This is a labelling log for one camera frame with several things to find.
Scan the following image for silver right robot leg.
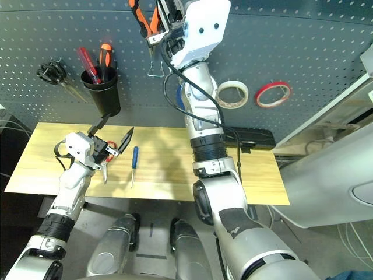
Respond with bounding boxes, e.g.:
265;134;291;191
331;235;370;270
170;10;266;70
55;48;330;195
170;218;213;280

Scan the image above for long black floor tape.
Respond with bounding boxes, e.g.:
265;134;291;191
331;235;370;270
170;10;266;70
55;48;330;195
136;253;167;260

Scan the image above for orange black pliers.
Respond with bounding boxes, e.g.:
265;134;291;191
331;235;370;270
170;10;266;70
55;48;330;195
129;0;160;41

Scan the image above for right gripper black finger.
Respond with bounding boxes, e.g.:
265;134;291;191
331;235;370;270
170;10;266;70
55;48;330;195
145;0;173;47
171;0;187;23

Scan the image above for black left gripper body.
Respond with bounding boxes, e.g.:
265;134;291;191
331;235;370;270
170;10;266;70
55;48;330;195
89;135;108;167

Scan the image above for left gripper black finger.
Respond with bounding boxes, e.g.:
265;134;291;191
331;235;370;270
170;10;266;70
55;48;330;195
105;126;135;158
86;112;113;138

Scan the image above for grey robot torso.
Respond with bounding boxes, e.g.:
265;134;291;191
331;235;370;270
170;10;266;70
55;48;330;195
72;272;175;280

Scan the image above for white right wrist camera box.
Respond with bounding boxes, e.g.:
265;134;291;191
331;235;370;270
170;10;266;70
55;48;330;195
171;0;231;67

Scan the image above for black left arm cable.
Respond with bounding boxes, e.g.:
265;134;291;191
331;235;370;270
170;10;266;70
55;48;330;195
54;139;75;173

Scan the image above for red tape roll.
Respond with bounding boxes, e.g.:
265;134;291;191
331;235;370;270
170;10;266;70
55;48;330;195
255;80;292;110

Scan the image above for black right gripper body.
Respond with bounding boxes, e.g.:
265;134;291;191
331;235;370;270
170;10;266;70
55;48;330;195
161;20;188;60

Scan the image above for white floor cables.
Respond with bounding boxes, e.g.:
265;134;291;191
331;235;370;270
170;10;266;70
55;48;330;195
335;221;373;263

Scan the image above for red handled scissors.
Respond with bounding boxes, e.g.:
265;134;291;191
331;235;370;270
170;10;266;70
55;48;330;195
100;141;118;185

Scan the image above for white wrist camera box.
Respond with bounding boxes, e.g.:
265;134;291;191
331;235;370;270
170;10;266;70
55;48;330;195
64;131;103;172
171;0;231;67

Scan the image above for silver left robot leg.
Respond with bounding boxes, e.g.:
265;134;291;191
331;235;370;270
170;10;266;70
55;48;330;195
86;213;140;278

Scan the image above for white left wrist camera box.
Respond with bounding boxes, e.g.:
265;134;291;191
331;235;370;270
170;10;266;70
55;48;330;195
64;131;103;172

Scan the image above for silver robot leg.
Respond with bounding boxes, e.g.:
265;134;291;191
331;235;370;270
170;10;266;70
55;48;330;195
170;218;213;280
86;213;140;278

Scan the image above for orange black screwdriver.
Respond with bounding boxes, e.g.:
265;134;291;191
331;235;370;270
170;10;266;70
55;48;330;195
97;43;115;82

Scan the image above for blue handled screwdriver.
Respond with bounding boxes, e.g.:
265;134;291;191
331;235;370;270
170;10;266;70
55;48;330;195
130;146;139;189

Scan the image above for blue tape roll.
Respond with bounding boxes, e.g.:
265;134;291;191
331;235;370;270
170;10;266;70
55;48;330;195
175;83;187;111

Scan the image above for wire pliers holder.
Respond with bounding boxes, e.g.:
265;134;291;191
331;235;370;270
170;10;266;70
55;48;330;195
147;49;164;77

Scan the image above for black tool case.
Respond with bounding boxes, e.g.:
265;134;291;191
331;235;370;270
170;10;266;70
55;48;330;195
223;126;276;154

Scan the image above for red handled screwdriver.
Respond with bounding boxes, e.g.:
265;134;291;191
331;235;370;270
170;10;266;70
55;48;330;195
76;46;103;85

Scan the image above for white machine housing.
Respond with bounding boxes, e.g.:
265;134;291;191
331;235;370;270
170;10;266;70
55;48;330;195
269;116;373;228

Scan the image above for white tape roll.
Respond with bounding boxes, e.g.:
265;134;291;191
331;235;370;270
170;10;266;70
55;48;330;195
216;80;249;110

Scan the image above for black plastic cup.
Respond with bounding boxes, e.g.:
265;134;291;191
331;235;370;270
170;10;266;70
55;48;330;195
80;65;122;117

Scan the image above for black handled scissors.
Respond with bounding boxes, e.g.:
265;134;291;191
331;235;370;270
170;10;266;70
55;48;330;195
36;59;88;103

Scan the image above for grey pegboard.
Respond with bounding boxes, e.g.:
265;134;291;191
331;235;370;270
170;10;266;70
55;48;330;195
0;0;373;146

